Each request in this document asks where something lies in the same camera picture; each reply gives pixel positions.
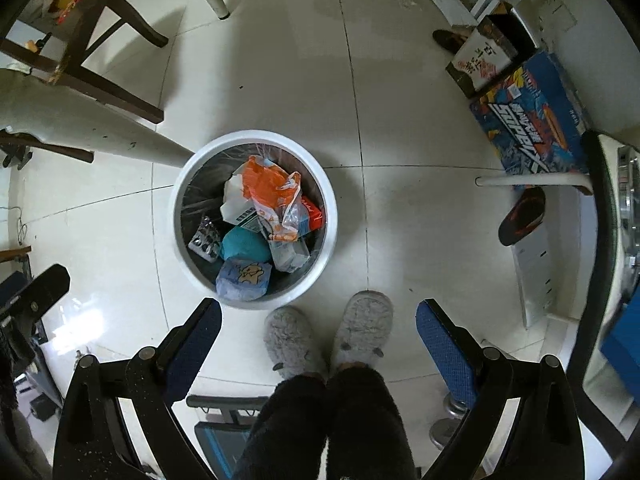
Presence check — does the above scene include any silver foil wrapper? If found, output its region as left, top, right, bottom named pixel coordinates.
left=188, top=214, right=221, bottom=262

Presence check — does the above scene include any orange snack bag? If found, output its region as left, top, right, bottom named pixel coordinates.
left=241, top=155, right=324, bottom=243

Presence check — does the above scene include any white round trash bin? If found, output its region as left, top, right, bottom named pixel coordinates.
left=170, top=130, right=338, bottom=310

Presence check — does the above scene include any blue cartoon pouch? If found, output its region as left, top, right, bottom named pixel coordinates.
left=215, top=258, right=272, bottom=302

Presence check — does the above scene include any grey fuzzy right slipper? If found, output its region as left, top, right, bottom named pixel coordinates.
left=331, top=290, right=394, bottom=372

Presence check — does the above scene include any grey fuzzy slipper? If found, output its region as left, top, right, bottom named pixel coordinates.
left=264, top=307, right=328, bottom=379
left=331, top=290, right=394, bottom=372

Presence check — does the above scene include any teal round pouch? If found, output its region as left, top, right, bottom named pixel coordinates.
left=220, top=226, right=271, bottom=263

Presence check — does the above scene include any grey fuzzy left slipper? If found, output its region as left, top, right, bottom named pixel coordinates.
left=264, top=307, right=328, bottom=379

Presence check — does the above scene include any black slipper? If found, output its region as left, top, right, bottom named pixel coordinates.
left=498, top=186, right=546, bottom=246

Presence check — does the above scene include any dark wooden chair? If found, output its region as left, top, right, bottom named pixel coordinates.
left=1, top=0, right=168, bottom=124

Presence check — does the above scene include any blue printed carton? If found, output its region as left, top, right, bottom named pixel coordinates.
left=470, top=50, right=591, bottom=176

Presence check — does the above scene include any white black calligraphy box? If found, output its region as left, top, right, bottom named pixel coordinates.
left=446, top=14, right=518, bottom=99

